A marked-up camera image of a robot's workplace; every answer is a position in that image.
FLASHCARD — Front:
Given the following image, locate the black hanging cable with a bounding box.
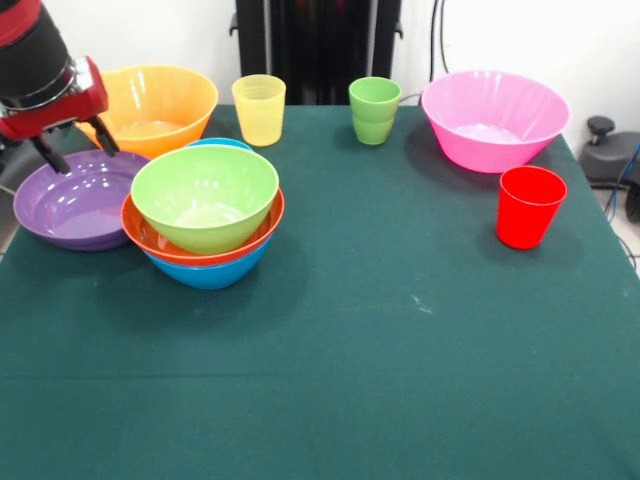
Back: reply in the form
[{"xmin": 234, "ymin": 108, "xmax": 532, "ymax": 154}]
[{"xmin": 428, "ymin": 0, "xmax": 452, "ymax": 72}]

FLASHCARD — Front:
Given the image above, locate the dark green tablecloth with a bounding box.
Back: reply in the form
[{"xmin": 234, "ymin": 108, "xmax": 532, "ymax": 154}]
[{"xmin": 0, "ymin": 103, "xmax": 640, "ymax": 480}]

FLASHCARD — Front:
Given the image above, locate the small blue plastic bowl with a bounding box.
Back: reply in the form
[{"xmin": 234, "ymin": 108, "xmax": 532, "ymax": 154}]
[{"xmin": 184, "ymin": 137, "xmax": 255, "ymax": 153}]

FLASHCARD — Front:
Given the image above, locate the large blue plastic bowl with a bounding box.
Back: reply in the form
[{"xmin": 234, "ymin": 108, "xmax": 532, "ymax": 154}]
[{"xmin": 143, "ymin": 232, "xmax": 275, "ymax": 291}]

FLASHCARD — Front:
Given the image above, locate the green plastic bowl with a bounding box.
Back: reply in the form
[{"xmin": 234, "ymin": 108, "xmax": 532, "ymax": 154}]
[{"xmin": 130, "ymin": 144, "xmax": 280, "ymax": 255}]

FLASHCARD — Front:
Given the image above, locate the orange plastic bowl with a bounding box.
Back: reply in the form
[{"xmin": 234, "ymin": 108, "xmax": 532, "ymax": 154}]
[{"xmin": 75, "ymin": 64, "xmax": 220, "ymax": 160}]

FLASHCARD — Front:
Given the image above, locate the green plastic cup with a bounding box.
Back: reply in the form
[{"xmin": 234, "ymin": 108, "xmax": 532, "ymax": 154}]
[{"xmin": 348, "ymin": 76, "xmax": 403, "ymax": 147}]

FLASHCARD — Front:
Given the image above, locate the red plastic cup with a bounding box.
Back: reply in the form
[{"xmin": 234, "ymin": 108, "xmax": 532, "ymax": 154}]
[{"xmin": 495, "ymin": 165, "xmax": 569, "ymax": 251}]

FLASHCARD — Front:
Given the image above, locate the pink plastic bowl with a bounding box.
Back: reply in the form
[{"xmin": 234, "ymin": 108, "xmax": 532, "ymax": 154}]
[{"xmin": 420, "ymin": 69, "xmax": 572, "ymax": 175}]

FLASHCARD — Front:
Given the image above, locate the black chair base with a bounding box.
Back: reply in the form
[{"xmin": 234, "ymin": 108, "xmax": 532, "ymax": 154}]
[{"xmin": 579, "ymin": 115, "xmax": 640, "ymax": 224}]

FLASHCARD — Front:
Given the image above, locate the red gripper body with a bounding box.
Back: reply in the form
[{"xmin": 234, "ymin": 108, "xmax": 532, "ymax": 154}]
[{"xmin": 0, "ymin": 55, "xmax": 110, "ymax": 142}]

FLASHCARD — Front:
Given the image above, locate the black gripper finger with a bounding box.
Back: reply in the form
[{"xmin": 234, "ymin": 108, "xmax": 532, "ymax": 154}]
[
  {"xmin": 31, "ymin": 133, "xmax": 72, "ymax": 176},
  {"xmin": 86, "ymin": 114, "xmax": 122, "ymax": 157}
]

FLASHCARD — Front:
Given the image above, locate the red-orange plastic bowl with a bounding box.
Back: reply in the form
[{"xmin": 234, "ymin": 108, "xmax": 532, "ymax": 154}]
[{"xmin": 120, "ymin": 187, "xmax": 286, "ymax": 267}]

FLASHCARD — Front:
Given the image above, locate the grey chair base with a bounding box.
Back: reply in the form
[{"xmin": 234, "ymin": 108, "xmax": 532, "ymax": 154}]
[{"xmin": 0, "ymin": 124, "xmax": 66, "ymax": 194}]

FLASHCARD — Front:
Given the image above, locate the purple plastic bowl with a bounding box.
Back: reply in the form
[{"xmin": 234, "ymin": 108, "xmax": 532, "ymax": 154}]
[{"xmin": 13, "ymin": 150, "xmax": 152, "ymax": 252}]

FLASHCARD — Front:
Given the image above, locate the yellow plastic cup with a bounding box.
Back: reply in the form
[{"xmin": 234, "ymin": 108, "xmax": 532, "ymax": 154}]
[{"xmin": 231, "ymin": 73, "xmax": 287, "ymax": 147}]

